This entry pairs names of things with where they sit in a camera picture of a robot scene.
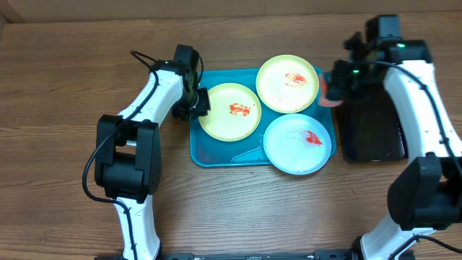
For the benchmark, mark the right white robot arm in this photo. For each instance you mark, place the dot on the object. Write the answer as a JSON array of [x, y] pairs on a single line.
[[426, 196]]

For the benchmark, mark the pink sponge black scourer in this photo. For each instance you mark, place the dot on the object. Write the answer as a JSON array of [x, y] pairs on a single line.
[[323, 100]]

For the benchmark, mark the yellow plate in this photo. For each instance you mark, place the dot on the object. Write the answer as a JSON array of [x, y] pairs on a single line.
[[235, 112], [287, 84]]

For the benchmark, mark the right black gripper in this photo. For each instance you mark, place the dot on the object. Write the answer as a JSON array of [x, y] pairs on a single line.
[[343, 91]]

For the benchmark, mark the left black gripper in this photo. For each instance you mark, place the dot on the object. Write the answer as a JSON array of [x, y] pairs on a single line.
[[203, 110]]

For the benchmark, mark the black plastic tray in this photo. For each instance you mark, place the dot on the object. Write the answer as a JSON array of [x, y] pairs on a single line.
[[369, 128]]

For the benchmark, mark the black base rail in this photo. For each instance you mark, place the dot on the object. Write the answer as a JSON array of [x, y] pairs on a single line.
[[317, 255]]

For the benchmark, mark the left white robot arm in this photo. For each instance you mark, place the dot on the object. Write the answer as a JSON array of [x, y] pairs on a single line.
[[127, 158]]

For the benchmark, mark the light blue plate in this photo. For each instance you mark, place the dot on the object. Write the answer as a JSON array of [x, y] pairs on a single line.
[[297, 144]]

